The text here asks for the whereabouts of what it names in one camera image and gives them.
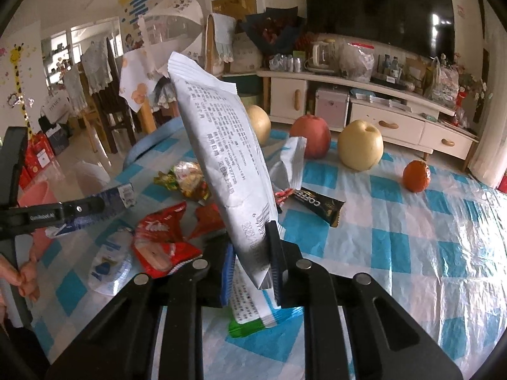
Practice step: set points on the dark wooden chair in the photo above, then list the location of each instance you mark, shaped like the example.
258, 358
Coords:
115, 118

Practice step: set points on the white bottle with blue label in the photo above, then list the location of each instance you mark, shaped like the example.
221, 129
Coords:
109, 261

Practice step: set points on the red gift boxes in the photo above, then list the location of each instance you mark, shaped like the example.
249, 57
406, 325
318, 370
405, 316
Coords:
37, 154

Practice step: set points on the silver foil wrapper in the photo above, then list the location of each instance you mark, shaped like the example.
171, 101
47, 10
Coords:
293, 162

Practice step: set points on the glass electric kettle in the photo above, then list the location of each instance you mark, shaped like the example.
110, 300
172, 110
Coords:
323, 55

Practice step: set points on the mesh food cover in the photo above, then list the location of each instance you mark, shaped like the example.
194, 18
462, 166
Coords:
174, 19

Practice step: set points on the yellow green snack bag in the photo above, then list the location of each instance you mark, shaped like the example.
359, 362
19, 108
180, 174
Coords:
186, 178

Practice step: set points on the pink plastic bucket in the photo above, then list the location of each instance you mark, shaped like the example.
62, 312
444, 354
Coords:
35, 194

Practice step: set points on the black flat television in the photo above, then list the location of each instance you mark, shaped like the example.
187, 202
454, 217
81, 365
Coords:
376, 8

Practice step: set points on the small red sachet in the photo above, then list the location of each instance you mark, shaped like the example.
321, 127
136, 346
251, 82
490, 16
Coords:
283, 196

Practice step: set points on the blue and white wrapper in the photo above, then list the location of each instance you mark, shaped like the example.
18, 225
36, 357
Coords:
119, 196

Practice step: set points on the dining table with floral cloth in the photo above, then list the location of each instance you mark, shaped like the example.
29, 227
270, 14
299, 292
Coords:
134, 79

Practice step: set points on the cream plastic bucket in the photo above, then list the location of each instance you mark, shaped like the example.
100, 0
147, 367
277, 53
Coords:
251, 101

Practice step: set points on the person's left hand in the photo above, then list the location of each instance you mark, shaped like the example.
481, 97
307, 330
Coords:
29, 281

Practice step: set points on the blue checkered tablecloth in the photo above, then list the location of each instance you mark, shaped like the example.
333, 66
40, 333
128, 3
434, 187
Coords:
396, 225

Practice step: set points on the orange-red torn wrapper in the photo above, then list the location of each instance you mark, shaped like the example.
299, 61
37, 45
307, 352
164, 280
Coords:
208, 217

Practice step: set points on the green storage bin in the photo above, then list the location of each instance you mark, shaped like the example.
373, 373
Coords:
245, 83

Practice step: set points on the white TV cabinet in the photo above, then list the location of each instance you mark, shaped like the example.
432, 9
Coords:
400, 124

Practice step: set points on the orange tangerine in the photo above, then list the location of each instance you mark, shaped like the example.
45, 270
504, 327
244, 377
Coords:
416, 176

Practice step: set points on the red snack wrapper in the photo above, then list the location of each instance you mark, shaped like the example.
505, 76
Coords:
158, 245

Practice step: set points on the red apple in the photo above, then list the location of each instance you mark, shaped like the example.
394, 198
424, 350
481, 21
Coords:
311, 136

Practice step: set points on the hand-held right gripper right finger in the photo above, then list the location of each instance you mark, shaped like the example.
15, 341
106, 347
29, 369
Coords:
277, 281

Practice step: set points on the large yellow pear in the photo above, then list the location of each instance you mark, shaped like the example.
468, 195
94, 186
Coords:
259, 122

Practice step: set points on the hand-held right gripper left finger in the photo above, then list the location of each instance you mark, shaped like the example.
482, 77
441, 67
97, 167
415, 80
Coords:
229, 273

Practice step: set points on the black coffee sachet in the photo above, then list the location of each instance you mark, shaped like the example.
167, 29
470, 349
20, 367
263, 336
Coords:
321, 204

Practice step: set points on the giraffe wall sticker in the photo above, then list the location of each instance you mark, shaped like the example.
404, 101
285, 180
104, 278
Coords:
18, 79

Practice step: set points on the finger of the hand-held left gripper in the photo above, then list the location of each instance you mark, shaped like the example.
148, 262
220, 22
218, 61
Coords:
59, 213

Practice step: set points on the clear plastic bag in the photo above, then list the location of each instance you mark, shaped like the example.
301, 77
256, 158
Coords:
356, 61

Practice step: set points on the pink white storage box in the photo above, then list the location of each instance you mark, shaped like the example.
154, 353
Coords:
332, 107

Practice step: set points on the printed plastic shopping bag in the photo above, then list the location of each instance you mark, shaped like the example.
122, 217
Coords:
445, 83

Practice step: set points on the white printed snack packet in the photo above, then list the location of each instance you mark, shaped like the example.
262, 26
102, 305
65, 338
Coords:
222, 146

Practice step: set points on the dark wrapped flower bouquet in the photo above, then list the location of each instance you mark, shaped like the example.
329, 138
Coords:
273, 27

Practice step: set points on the grey lace chair cloth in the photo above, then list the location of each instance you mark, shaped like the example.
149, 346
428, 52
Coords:
95, 67

